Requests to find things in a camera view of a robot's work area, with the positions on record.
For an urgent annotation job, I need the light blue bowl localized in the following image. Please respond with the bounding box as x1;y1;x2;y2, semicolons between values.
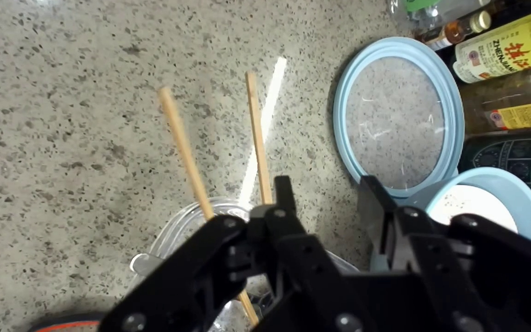
371;167;531;273

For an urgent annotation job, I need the blue rimmed clear lid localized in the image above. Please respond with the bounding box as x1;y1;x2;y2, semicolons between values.
332;37;466;199

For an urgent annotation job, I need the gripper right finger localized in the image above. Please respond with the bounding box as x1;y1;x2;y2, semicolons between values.
357;176;531;332

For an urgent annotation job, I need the clear plastic bottle green label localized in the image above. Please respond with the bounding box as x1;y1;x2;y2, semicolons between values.
388;0;494;29

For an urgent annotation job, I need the small amber bottle cream cap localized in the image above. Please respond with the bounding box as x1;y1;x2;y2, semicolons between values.
415;10;492;51

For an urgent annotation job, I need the dark green tin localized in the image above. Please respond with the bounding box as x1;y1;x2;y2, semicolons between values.
458;134;531;223

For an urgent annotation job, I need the wooden chopstick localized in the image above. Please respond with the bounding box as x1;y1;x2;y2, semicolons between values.
246;71;274;206
159;88;260;327

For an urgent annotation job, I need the oil bottle with yellow label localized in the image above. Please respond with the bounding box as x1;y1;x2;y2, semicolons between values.
458;68;531;137

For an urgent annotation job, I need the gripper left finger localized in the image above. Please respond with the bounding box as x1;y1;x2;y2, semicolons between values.
97;176;340;332

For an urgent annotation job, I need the dark bottle with yellow label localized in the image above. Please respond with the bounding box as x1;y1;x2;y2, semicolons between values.
436;9;531;84

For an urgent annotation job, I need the red and black object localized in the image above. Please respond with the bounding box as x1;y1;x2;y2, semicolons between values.
28;313;110;332

